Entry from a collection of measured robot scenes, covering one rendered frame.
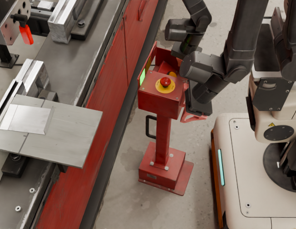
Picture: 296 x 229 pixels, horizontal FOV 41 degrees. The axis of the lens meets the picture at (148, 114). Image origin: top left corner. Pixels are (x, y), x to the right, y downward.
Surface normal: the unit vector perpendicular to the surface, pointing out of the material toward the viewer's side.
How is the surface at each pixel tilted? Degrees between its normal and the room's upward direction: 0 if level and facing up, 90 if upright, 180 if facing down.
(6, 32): 90
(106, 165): 0
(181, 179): 0
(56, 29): 90
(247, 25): 90
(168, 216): 0
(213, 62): 27
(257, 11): 90
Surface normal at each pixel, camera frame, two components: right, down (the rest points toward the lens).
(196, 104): 0.45, -0.51
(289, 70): 0.00, 0.82
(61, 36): -0.24, 0.80
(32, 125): 0.00, -0.57
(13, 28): 0.97, 0.20
